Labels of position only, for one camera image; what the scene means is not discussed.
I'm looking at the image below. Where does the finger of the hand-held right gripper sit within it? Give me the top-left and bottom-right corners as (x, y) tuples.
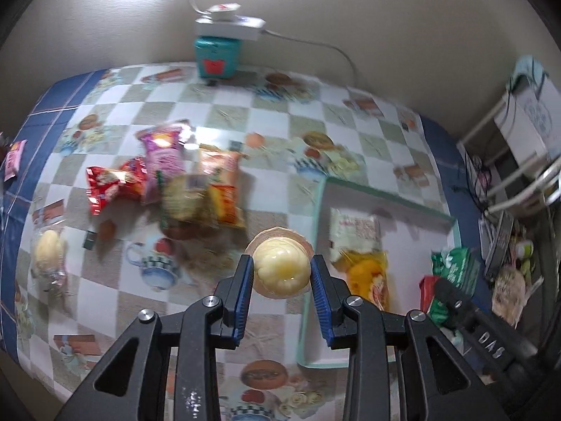
(433, 278), (541, 368)

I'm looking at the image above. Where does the yellow bread packet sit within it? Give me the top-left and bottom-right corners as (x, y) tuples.
(331, 248), (391, 312)

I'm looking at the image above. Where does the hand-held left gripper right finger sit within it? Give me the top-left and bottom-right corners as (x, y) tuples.
(309, 254), (511, 421)

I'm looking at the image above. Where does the green foil packet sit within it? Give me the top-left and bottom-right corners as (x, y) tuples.
(431, 247), (480, 329)

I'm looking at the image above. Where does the small red snack packet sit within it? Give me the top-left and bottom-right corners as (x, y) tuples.
(418, 275), (441, 314)

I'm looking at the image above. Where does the purple cake roll packet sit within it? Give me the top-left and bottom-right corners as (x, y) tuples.
(138, 123), (191, 205)

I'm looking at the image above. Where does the white snack packet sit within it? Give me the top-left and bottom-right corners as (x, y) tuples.
(329, 207), (381, 264)

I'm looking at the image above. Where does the white cardboard box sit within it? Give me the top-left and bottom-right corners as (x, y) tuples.
(494, 83), (550, 163)

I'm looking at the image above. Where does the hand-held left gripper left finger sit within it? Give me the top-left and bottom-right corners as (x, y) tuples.
(55, 254), (255, 421)

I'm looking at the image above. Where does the small teal cube box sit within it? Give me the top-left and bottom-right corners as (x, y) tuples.
(194, 37), (242, 80)

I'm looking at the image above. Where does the white power strip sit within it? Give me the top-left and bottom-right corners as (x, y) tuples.
(195, 15), (266, 41)

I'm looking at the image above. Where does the yellow jelly cup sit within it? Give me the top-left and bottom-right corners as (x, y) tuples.
(244, 227), (314, 301)

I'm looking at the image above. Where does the small pink packet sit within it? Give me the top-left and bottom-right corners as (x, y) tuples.
(2, 140), (28, 180)

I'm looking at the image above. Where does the white plug with red mark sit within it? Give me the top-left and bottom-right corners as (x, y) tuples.
(207, 2), (242, 22)

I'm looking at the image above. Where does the clear green cracker packet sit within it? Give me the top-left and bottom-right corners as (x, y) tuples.
(158, 174), (220, 238)

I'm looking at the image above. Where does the clear-wrapped round pastry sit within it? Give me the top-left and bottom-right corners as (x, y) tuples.
(31, 226), (71, 299)

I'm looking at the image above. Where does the white rack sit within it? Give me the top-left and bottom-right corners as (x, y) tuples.
(456, 70), (561, 218)

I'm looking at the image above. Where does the white power cable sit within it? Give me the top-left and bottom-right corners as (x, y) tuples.
(263, 30), (358, 86)

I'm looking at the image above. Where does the teal-edged shallow box tray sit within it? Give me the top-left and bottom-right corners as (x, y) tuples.
(296, 176), (462, 369)

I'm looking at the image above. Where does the orange snack packet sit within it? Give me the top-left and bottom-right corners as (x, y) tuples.
(197, 147), (246, 229)

